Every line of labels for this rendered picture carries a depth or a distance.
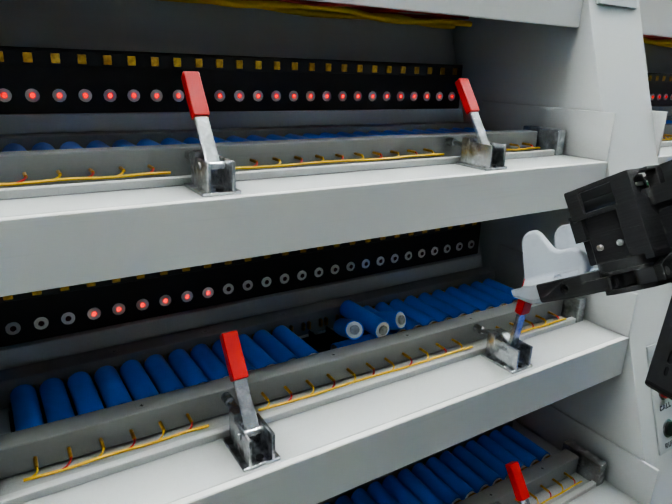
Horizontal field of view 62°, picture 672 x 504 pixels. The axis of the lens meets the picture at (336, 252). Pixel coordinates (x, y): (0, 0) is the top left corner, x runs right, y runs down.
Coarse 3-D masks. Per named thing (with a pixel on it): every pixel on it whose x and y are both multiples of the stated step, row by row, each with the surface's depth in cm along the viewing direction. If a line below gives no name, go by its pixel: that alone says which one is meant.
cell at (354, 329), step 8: (336, 320) 58; (344, 320) 54; (352, 320) 52; (336, 328) 56; (344, 328) 52; (352, 328) 51; (360, 328) 52; (344, 336) 53; (352, 336) 52; (360, 336) 52
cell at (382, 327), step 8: (344, 304) 57; (352, 304) 57; (344, 312) 57; (352, 312) 56; (360, 312) 55; (368, 312) 55; (360, 320) 55; (368, 320) 54; (376, 320) 53; (384, 320) 53; (368, 328) 53; (376, 328) 53; (384, 328) 53; (376, 336) 53
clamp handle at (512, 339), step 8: (520, 304) 51; (528, 304) 51; (520, 312) 51; (528, 312) 52; (520, 320) 52; (512, 328) 52; (520, 328) 52; (504, 336) 53; (512, 336) 52; (512, 344) 53
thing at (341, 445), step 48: (336, 288) 61; (96, 336) 49; (144, 336) 51; (576, 336) 60; (624, 336) 60; (336, 384) 49; (432, 384) 50; (480, 384) 50; (528, 384) 52; (576, 384) 57; (0, 432) 42; (192, 432) 42; (288, 432) 43; (336, 432) 43; (384, 432) 44; (432, 432) 47; (480, 432) 50; (0, 480) 37; (48, 480) 37; (96, 480) 37; (144, 480) 37; (192, 480) 37; (240, 480) 38; (288, 480) 40; (336, 480) 42
